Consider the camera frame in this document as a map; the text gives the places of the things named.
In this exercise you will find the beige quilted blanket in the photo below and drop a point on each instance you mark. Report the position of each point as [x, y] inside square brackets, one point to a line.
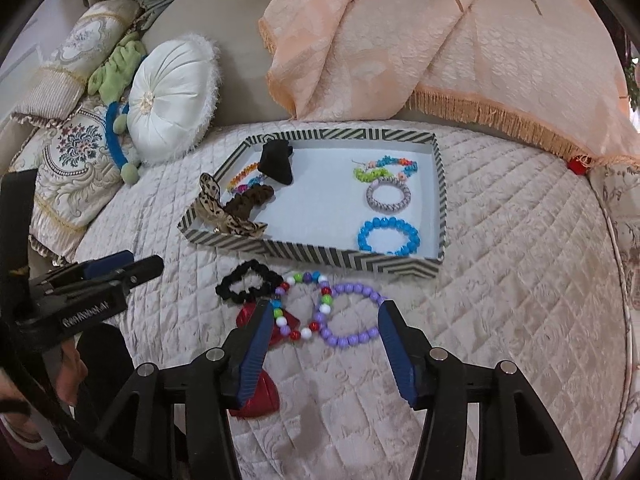
[500, 285]

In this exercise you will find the red bow hair clip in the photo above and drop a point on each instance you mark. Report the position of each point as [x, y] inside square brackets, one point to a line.
[262, 395]

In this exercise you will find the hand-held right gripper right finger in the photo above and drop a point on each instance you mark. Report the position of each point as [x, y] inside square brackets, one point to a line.
[395, 355]

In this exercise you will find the black scrunchie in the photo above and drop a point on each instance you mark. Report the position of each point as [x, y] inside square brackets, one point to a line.
[227, 287]

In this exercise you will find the peach fringed cloth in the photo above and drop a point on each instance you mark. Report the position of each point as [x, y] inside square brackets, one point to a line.
[425, 35]

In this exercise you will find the beige bolster cushion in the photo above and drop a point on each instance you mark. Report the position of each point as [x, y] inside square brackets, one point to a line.
[80, 45]

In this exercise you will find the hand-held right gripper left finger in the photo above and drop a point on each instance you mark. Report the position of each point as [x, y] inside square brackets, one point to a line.
[255, 355]

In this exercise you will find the round white fringed cushion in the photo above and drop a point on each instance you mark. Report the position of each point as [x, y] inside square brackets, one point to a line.
[170, 95]

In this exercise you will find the striped tray with white inside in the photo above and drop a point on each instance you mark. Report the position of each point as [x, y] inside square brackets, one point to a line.
[320, 210]

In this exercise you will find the person's left hand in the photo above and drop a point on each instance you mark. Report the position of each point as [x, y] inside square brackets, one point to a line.
[67, 375]

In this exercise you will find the green and blue plush toy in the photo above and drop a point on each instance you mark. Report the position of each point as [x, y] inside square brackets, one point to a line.
[117, 70]

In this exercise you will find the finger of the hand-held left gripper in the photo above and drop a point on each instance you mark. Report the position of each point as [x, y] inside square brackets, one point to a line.
[107, 262]
[142, 267]

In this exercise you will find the brown scrunchie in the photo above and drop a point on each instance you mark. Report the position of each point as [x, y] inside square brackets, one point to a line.
[247, 200]

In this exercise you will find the black hair clip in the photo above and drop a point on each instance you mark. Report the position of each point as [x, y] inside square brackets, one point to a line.
[277, 162]

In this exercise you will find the floral embroidered cushion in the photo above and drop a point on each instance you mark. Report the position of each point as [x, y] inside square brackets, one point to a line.
[75, 160]

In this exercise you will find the small red object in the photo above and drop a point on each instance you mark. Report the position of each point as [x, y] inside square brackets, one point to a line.
[579, 165]

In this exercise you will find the leopard print bow clip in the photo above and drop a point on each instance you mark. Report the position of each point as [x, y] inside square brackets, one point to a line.
[215, 210]

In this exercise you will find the beige upholstered backrest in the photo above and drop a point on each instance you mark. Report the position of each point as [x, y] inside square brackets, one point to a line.
[240, 60]

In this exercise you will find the pale patterned cushion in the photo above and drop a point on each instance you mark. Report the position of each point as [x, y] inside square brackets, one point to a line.
[622, 220]

